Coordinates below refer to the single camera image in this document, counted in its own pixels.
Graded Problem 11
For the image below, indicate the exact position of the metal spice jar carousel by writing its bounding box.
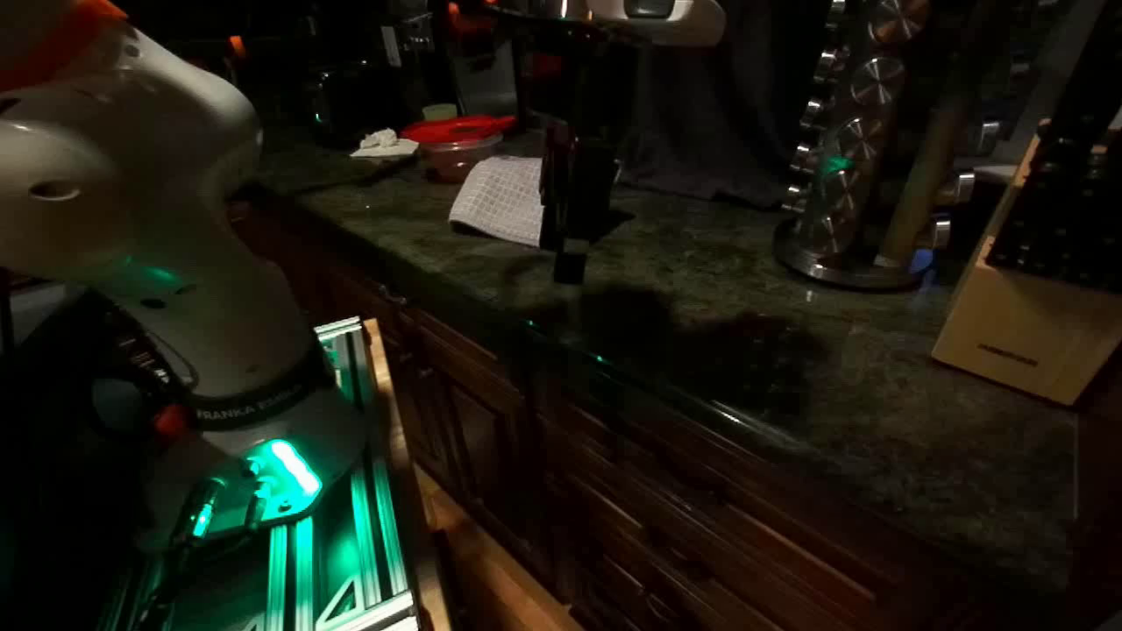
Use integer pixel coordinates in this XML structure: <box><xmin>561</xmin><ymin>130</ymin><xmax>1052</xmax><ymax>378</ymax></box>
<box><xmin>773</xmin><ymin>0</ymin><xmax>941</xmax><ymax>296</ymax></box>

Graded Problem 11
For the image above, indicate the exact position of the wooden paper towel pole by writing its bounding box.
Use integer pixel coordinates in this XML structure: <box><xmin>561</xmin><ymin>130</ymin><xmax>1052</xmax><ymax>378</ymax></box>
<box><xmin>872</xmin><ymin>90</ymin><xmax>974</xmax><ymax>274</ymax></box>

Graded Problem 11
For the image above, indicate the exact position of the small red button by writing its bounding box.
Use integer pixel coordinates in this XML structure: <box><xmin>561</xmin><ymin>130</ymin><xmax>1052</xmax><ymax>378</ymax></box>
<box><xmin>152</xmin><ymin>399</ymin><xmax>193</xmax><ymax>447</ymax></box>

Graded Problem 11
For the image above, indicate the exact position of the dark wooden drawer cabinet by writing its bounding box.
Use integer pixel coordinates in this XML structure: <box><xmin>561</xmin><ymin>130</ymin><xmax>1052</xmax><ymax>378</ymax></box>
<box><xmin>231</xmin><ymin>186</ymin><xmax>1081</xmax><ymax>631</ymax></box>

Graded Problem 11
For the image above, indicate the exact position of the grey waffle kitchen towel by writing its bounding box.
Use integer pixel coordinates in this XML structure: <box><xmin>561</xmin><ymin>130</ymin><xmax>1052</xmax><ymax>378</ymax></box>
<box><xmin>445</xmin><ymin>155</ymin><xmax>548</xmax><ymax>252</ymax></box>

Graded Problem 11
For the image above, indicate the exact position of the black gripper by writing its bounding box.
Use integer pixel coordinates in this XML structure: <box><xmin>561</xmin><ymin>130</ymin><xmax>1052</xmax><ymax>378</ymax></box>
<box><xmin>535</xmin><ymin>45</ymin><xmax>639</xmax><ymax>287</ymax></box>

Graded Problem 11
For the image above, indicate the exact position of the grey box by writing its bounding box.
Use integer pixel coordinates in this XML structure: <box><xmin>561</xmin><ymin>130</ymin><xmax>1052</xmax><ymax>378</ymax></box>
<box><xmin>445</xmin><ymin>17</ymin><xmax>524</xmax><ymax>115</ymax></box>

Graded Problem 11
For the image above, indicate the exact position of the red bowl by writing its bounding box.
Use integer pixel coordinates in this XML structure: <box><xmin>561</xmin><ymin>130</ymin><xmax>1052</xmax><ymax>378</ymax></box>
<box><xmin>399</xmin><ymin>111</ymin><xmax>519</xmax><ymax>186</ymax></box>

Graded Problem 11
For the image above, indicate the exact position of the wooden knife block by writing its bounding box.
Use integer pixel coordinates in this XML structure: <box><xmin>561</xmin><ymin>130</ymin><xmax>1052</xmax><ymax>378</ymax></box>
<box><xmin>928</xmin><ymin>111</ymin><xmax>1122</xmax><ymax>410</ymax></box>

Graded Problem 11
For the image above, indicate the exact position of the small white crumpled cloth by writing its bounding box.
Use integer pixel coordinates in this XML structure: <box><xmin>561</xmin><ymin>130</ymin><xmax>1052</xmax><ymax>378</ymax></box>
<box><xmin>347</xmin><ymin>127</ymin><xmax>423</xmax><ymax>164</ymax></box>

